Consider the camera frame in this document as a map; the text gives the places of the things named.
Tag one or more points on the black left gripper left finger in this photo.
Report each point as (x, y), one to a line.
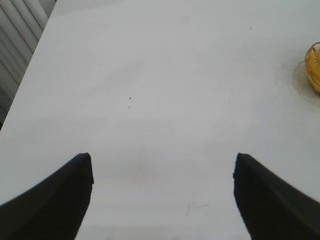
(50, 207)

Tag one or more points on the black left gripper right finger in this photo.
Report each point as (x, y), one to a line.
(275, 207)

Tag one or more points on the yellow woven plastic basket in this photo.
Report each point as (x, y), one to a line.
(314, 70)

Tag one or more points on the white ribbed curtain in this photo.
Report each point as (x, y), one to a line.
(15, 37)

